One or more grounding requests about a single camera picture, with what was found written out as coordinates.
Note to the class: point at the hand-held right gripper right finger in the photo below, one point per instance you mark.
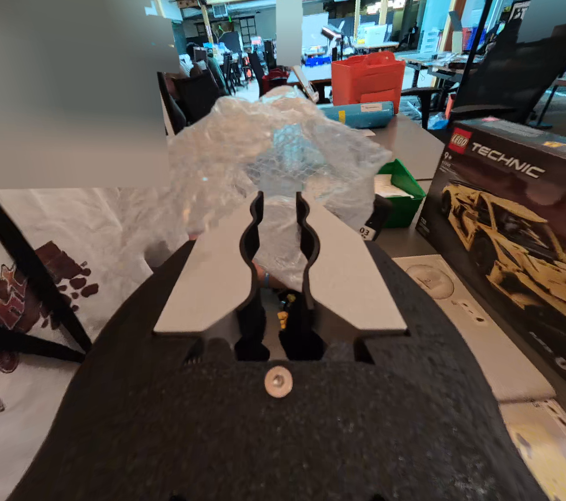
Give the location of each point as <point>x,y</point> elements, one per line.
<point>353,289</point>

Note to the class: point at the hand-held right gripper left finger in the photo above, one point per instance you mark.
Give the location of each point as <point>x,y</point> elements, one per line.
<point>208,289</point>

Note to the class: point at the clear plastic bag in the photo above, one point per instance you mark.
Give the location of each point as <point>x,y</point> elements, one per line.
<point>230,147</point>

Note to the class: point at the person's left forearm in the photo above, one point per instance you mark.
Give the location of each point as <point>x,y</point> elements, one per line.
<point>276,280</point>

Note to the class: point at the lego set box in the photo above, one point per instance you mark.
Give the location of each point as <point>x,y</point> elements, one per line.
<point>508,218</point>

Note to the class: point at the lego instruction booklet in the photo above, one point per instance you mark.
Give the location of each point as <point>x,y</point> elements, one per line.
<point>486,333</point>

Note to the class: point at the green plastic bin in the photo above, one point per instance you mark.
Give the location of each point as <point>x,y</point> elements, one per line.
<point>404,200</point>

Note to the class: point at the white paper sheet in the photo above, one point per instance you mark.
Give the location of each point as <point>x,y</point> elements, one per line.
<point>391,187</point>

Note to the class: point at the blue wristband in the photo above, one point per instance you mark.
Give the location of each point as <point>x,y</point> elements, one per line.
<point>266,280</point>

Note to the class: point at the blue wrapped package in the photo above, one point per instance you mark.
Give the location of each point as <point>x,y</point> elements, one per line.
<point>362,114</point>

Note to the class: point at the wooden desk lamp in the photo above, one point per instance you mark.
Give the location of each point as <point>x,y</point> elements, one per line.
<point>305,83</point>

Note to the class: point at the red and black chair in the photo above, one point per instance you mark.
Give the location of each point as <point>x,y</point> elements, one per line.
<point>274,79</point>

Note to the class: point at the black mesh chair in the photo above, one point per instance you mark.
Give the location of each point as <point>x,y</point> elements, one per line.
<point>508,81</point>
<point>194,99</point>

